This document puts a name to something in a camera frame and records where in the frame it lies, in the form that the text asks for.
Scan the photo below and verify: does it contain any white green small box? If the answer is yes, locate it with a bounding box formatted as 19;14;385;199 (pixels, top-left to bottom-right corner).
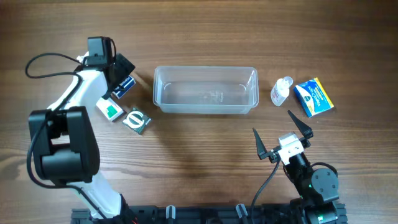
96;98;124;122

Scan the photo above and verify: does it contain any blue yellow VapoDrops box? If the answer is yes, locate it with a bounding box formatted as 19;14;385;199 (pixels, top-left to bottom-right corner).
294;78;335;118

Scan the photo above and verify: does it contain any clear plastic container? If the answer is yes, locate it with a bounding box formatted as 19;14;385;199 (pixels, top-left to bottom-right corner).
153;66;259;114

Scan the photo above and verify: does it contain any Hansaplast plaster box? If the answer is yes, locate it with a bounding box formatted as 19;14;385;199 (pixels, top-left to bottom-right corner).
113;75;136;99

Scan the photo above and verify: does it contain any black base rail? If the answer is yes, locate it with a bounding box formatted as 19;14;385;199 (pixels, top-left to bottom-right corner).
70;203;348;224

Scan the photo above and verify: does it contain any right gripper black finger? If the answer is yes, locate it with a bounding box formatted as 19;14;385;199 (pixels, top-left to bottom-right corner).
252;128;270;160
287;110;313;139

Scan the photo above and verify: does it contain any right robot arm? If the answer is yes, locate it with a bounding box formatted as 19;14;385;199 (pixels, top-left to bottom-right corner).
250;110;339;223

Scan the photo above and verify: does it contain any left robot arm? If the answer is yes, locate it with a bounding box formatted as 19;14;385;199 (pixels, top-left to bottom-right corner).
27;53;136;223

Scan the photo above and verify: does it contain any dark green round-logo box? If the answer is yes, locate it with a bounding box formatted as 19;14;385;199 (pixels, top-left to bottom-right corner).
123;108;151;134

